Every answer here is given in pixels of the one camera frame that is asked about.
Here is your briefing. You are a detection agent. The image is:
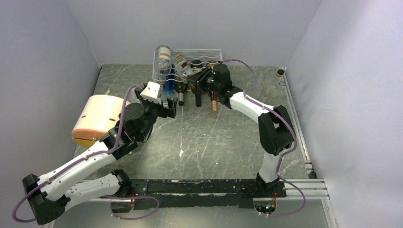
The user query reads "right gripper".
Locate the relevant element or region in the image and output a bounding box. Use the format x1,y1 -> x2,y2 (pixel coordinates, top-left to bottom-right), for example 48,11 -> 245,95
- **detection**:
186,66 -> 221,93

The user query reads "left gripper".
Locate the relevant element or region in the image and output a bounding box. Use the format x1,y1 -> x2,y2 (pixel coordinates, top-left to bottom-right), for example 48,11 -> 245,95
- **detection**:
134,89 -> 177,139

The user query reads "clear bottle blue seal label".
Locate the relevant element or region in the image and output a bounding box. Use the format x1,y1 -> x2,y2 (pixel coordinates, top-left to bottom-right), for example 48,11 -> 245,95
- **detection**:
153,45 -> 172,87

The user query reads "clear bottle black orange label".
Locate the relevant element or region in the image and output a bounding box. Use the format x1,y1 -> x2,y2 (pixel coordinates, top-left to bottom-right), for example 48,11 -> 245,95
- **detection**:
172,51 -> 194,84

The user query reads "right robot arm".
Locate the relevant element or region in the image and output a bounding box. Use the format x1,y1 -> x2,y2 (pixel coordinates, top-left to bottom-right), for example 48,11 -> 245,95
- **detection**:
187,63 -> 297,197

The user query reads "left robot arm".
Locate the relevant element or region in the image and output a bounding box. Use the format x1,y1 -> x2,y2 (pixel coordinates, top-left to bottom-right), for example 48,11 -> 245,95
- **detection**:
22,86 -> 178,225

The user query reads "blue bottle bottom row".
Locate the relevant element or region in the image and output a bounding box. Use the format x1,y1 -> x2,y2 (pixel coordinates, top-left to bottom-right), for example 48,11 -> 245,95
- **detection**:
158,69 -> 175,106

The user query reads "dark green bottle black cap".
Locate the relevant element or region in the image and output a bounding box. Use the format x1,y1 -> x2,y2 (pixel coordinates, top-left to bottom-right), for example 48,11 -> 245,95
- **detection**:
191,59 -> 203,107

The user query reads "dark bottle silver cap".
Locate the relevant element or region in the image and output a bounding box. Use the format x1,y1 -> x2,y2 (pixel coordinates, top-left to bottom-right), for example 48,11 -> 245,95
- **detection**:
174,82 -> 188,106

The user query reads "red wine bottle gold cap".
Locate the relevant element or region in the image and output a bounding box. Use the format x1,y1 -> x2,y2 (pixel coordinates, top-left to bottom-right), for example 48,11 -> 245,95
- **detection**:
206,61 -> 218,114

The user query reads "cream orange bread box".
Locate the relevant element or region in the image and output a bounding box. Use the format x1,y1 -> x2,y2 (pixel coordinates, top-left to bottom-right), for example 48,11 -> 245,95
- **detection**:
72,95 -> 124,148

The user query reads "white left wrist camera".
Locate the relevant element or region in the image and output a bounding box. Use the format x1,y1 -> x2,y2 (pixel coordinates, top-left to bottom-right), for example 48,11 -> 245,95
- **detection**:
140,81 -> 163,104

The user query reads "white wire wine rack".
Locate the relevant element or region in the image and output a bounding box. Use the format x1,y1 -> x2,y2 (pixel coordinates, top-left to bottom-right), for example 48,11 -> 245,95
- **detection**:
153,49 -> 222,98

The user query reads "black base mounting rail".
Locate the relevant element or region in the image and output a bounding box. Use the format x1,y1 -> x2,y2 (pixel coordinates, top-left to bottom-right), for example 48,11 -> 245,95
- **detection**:
114,179 -> 287,210

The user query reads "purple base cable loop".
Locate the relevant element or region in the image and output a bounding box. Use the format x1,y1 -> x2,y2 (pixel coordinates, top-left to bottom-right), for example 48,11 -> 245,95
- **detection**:
110,195 -> 160,220

